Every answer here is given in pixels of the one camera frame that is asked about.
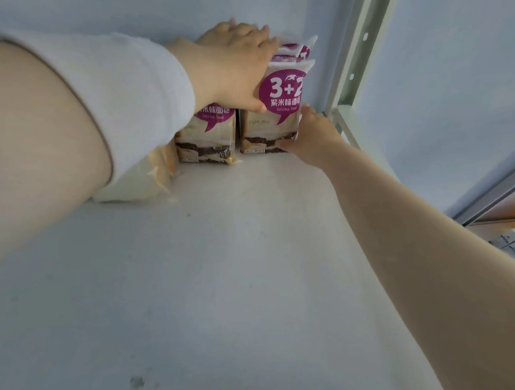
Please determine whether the person's right forearm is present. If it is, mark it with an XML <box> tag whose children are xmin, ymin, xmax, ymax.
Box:
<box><xmin>311</xmin><ymin>142</ymin><xmax>515</xmax><ymax>390</ymax></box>

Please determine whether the person's left hand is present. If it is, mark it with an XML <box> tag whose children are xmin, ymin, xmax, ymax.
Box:
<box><xmin>188</xmin><ymin>16</ymin><xmax>282</xmax><ymax>116</ymax></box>

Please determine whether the white perforated metal rack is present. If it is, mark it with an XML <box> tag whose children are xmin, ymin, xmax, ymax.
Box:
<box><xmin>451</xmin><ymin>148</ymin><xmax>515</xmax><ymax>270</ymax></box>

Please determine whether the person's left forearm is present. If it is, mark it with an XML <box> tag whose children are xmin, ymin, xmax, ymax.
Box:
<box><xmin>0</xmin><ymin>27</ymin><xmax>215</xmax><ymax>294</ymax></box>

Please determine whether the purple label bread packet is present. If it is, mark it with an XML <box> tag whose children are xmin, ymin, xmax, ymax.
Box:
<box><xmin>237</xmin><ymin>54</ymin><xmax>317</xmax><ymax>158</ymax></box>
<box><xmin>174</xmin><ymin>102</ymin><xmax>240</xmax><ymax>166</ymax></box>

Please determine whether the white arm sleeve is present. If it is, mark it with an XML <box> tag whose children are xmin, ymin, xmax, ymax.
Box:
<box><xmin>0</xmin><ymin>25</ymin><xmax>200</xmax><ymax>194</ymax></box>

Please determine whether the person's right hand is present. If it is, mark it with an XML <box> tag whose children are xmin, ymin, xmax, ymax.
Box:
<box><xmin>274</xmin><ymin>102</ymin><xmax>350</xmax><ymax>171</ymax></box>

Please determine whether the clear bread packet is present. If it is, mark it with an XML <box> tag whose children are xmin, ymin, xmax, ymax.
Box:
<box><xmin>91</xmin><ymin>152</ymin><xmax>176</xmax><ymax>208</ymax></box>

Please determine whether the white metal shelf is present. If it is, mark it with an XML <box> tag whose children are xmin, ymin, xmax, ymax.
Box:
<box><xmin>0</xmin><ymin>0</ymin><xmax>486</xmax><ymax>390</ymax></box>

